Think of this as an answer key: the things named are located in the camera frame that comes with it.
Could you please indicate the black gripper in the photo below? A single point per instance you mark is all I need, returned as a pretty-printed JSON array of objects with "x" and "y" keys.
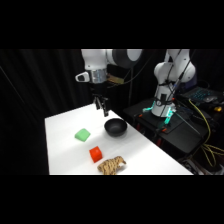
[{"x": 98, "y": 89}]

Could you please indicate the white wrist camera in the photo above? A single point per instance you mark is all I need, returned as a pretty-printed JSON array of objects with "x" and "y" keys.
[{"x": 82, "y": 77}]

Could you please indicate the black curtain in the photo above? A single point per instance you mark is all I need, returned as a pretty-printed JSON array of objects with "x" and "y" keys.
[{"x": 36, "y": 86}]

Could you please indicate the striped tiger plush toy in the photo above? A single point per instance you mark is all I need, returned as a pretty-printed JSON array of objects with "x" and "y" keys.
[{"x": 111, "y": 165}]

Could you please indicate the red cube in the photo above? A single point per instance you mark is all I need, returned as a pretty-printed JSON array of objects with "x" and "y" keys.
[{"x": 95, "y": 154}]

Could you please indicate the small yellow connector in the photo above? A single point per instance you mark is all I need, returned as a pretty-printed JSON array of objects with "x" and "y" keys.
[{"x": 218, "y": 109}]

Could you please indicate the black bowl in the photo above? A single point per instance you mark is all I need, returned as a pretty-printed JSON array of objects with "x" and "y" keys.
[{"x": 115, "y": 127}]

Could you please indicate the yellowish wrist circuit board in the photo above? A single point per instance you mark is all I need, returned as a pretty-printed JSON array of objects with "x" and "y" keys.
[{"x": 115, "y": 80}]

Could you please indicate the black robot stand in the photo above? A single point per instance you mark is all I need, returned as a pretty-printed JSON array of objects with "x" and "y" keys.
[{"x": 181, "y": 131}]

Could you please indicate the green block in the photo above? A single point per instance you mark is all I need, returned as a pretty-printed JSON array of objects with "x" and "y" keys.
[{"x": 82, "y": 134}]

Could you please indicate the black laptop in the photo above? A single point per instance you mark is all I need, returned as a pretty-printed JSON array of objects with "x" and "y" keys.
[{"x": 203, "y": 93}]

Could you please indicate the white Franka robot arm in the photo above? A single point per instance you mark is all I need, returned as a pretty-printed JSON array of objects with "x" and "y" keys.
[{"x": 96, "y": 60}]

